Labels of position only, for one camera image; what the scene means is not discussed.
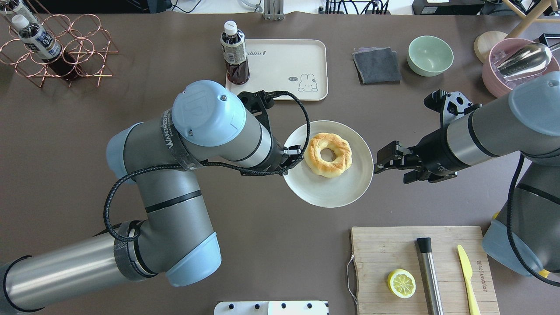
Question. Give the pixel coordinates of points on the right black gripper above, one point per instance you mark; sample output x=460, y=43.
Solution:
x=431, y=158

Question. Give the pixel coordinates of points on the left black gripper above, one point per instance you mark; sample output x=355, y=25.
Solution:
x=277, y=156

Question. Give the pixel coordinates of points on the white round plate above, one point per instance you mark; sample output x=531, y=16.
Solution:
x=338, y=191

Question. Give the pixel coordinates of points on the yellow glazed donut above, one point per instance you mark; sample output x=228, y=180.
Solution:
x=328, y=155

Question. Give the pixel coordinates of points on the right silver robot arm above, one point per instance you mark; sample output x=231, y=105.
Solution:
x=525, y=235

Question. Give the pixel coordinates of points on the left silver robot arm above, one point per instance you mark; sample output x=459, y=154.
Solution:
x=155, y=217

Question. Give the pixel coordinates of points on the cream rabbit tray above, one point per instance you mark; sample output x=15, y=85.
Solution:
x=295, y=65

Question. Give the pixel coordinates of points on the brown drink bottle on tray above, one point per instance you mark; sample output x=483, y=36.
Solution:
x=235, y=53

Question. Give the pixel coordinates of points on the grey folded cloth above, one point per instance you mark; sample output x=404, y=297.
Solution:
x=376, y=65

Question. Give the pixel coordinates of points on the mint green bowl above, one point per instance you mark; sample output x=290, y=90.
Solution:
x=429, y=56

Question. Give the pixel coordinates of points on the yellow plastic knife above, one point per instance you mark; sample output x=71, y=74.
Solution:
x=467, y=274

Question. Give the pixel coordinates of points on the half lemon slice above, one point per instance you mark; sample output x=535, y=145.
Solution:
x=401, y=283

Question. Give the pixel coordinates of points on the steel ice scoop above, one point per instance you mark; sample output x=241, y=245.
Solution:
x=528, y=61

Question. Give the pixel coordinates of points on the dark bottle in rack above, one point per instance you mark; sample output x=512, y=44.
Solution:
x=42, y=43
x=10, y=8

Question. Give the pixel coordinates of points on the aluminium frame post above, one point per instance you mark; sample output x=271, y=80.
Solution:
x=273, y=10

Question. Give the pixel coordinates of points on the copper wire bottle rack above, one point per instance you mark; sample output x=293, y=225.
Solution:
x=83, y=36

